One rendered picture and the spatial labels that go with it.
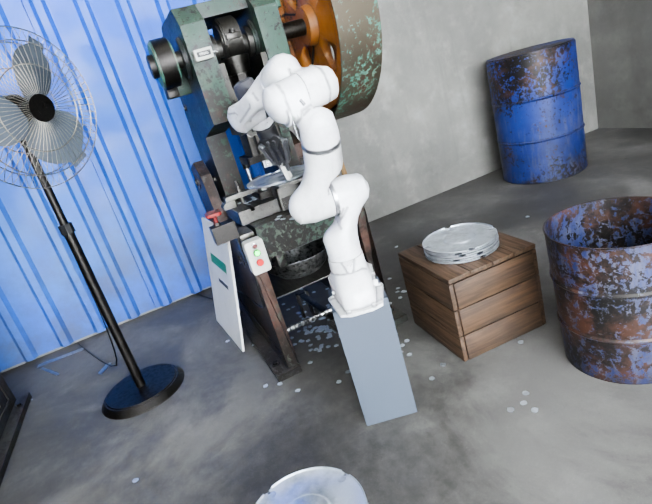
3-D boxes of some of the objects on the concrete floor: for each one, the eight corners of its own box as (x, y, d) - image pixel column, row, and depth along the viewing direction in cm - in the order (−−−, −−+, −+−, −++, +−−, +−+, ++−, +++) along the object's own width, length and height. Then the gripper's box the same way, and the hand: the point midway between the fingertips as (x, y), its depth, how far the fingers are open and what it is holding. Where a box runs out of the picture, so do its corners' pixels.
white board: (242, 352, 245) (225, 231, 230) (216, 320, 289) (201, 217, 274) (244, 351, 246) (228, 231, 231) (218, 320, 289) (203, 217, 275)
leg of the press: (303, 371, 215) (234, 169, 185) (279, 383, 212) (204, 179, 182) (249, 304, 298) (195, 157, 267) (231, 312, 294) (174, 164, 264)
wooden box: (546, 323, 198) (535, 243, 187) (464, 362, 190) (447, 280, 178) (485, 291, 235) (472, 222, 223) (414, 322, 227) (397, 252, 215)
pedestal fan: (221, 377, 229) (68, 3, 176) (111, 439, 207) (-102, 34, 154) (155, 307, 335) (47, 61, 281) (78, 344, 313) (-55, 84, 260)
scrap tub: (733, 347, 160) (734, 206, 144) (641, 408, 147) (630, 261, 131) (614, 305, 197) (604, 190, 181) (532, 351, 185) (514, 231, 169)
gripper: (246, 135, 186) (272, 186, 201) (276, 127, 181) (302, 181, 195) (252, 124, 192) (278, 175, 206) (282, 117, 186) (306, 170, 201)
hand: (286, 171), depth 199 cm, fingers closed
